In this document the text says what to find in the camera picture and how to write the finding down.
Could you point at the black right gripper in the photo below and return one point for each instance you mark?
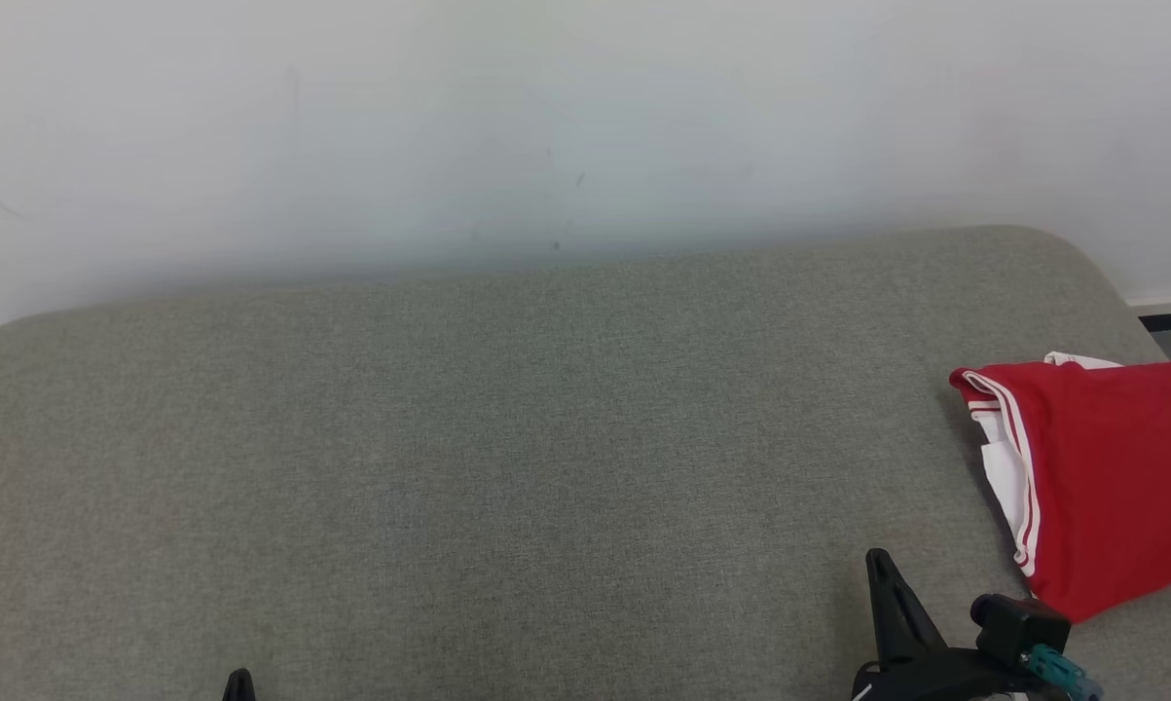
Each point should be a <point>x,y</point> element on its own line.
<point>945,677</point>

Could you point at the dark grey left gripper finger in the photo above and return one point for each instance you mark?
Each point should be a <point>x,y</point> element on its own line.
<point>238,687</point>

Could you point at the grey fabric sofa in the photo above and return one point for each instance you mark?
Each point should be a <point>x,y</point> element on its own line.
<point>546,438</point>

